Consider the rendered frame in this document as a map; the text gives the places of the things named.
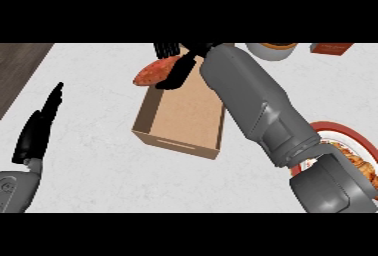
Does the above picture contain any dark wooden panel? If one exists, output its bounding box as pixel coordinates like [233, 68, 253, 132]
[0, 42, 56, 120]

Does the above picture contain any brown cardboard box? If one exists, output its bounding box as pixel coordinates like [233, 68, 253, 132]
[130, 43, 236, 160]

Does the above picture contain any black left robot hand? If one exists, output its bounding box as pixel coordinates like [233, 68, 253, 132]
[11, 81, 65, 165]

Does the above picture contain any reddish brown box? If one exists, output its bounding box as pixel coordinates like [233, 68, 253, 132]
[309, 42, 356, 57]

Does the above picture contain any grey bowl with orange contents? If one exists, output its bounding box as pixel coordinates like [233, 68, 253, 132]
[245, 42, 300, 62]

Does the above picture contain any red rimmed patterned plate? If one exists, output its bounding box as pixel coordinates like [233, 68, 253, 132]
[290, 120, 378, 201]

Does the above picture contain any orange sweet potato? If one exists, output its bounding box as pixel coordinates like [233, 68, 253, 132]
[132, 55, 186, 87]

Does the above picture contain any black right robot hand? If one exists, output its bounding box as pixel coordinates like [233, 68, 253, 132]
[152, 42, 225, 91]

